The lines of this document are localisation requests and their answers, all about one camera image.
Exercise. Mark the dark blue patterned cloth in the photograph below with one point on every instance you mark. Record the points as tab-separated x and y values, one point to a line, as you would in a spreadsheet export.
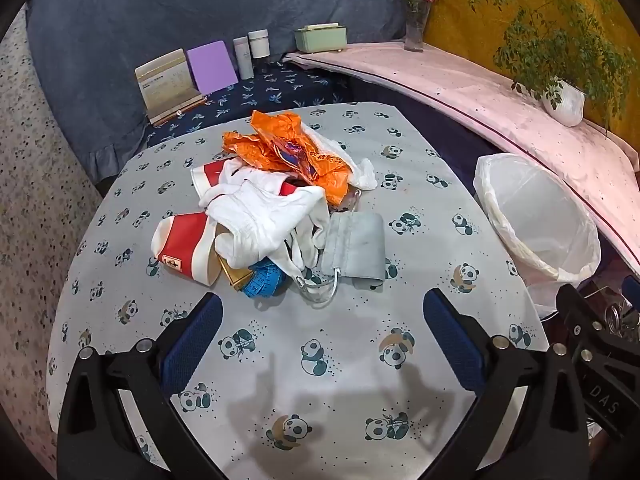
270	92

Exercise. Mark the glass jar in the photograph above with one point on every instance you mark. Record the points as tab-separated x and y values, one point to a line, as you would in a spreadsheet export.
617	316

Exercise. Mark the red and white paper cup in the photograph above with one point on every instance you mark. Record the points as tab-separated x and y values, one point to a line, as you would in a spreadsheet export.
210	174
185	245

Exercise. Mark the clear plastic glasses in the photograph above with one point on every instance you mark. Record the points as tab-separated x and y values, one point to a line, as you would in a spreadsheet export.
312	294

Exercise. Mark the slim white bottle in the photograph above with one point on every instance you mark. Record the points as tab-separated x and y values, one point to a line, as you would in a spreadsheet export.
243	57

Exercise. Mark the panda print tablecloth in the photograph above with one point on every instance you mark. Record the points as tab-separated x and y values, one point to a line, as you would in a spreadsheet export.
325	330

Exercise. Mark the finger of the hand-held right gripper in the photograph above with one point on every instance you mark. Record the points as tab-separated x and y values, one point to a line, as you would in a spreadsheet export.
632	292
577	315

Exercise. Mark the orange plastic bag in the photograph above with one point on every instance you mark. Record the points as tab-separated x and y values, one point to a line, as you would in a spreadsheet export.
265	145

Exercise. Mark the yellow cloth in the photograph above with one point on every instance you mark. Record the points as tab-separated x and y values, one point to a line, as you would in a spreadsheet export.
460	0

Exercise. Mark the green plant in white pot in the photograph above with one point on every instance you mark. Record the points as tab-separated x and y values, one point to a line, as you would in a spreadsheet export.
565	102

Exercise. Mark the glass vase with pink flowers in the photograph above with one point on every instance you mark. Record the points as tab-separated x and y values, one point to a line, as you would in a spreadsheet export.
416	30

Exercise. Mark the pink cloth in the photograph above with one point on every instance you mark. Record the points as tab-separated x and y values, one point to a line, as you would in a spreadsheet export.
450	85

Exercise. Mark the blue measuring tape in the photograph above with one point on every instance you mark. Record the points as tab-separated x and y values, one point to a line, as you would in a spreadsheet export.
262	280

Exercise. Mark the small gold box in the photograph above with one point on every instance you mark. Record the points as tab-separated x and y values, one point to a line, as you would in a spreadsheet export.
235	274

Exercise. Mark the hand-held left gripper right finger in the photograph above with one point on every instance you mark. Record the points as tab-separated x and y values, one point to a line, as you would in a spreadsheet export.
455	335

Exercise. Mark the pale green tissue box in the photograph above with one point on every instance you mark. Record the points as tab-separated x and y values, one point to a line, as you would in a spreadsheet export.
320	40

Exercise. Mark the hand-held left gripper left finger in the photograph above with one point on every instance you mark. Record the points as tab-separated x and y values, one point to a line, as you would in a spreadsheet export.
195	340

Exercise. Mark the white jar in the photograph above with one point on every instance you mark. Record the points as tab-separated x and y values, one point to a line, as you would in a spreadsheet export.
259	45

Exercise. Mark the white cotton glove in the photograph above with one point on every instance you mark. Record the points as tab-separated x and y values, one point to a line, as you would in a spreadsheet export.
235	175
255	225

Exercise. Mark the grey face mask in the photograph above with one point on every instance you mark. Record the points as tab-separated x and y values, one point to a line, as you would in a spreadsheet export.
355	245

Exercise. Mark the purple notebook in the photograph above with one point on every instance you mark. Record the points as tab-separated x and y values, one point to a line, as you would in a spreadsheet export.
212	67

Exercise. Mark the blue-grey fabric cover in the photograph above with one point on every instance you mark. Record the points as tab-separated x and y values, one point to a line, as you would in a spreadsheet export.
150	10

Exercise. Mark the bin with white bag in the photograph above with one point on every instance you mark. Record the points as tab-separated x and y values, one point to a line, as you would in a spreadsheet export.
540	210

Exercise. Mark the beige open card box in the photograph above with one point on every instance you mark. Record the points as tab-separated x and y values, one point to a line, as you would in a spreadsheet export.
165	82

